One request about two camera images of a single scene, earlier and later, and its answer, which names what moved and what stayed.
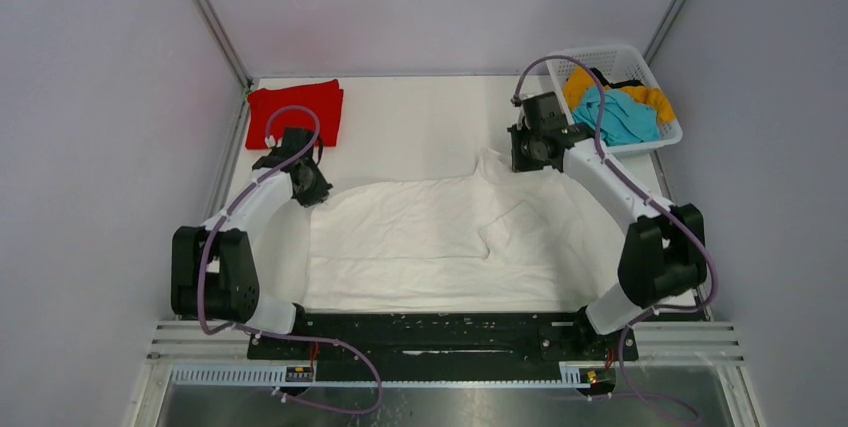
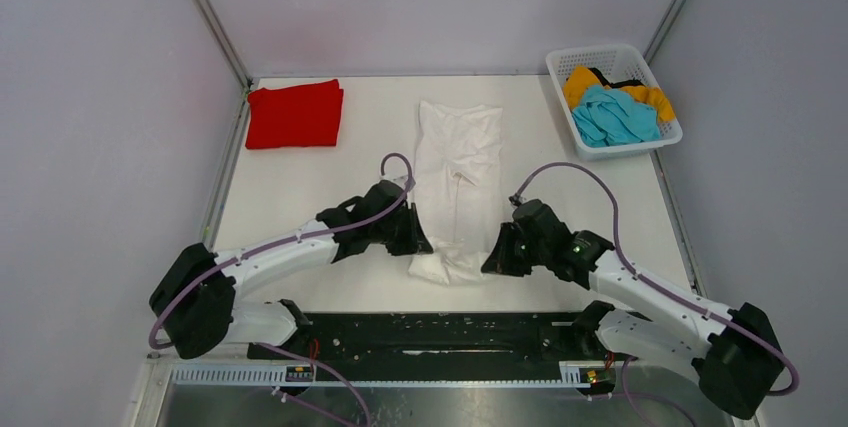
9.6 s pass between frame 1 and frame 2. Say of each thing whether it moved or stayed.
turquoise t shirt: stayed
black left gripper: moved
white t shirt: moved
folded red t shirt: stayed
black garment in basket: stayed
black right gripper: moved
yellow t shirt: stayed
